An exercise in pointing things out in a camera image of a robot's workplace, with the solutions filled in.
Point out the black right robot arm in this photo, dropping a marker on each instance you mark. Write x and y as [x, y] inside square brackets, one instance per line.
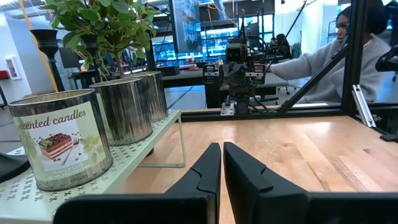
[241, 104]

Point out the silver aluminium bracket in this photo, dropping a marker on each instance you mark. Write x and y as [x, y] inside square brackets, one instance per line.
[362, 105]

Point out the white wall box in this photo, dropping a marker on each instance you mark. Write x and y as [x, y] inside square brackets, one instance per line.
[13, 68]

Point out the green leafy plant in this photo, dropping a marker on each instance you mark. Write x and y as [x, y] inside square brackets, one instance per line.
[102, 18]

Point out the black computer monitor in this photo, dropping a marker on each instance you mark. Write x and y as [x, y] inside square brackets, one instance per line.
[186, 28]

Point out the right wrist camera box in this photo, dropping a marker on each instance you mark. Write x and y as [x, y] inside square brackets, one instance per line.
[236, 53]

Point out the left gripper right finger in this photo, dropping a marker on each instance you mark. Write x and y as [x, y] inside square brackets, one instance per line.
[248, 186]

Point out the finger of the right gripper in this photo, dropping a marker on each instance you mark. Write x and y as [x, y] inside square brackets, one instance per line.
[233, 76]
[243, 76]

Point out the pale green perforated shelf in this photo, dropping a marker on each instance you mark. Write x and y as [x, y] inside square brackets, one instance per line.
[130, 158]

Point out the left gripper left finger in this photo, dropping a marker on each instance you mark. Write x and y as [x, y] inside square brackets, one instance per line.
[192, 193]

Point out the black aluminium table frame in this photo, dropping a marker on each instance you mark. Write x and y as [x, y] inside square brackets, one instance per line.
[354, 62]

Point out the person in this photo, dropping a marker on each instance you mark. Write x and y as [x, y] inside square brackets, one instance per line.
[283, 46]
[326, 68]

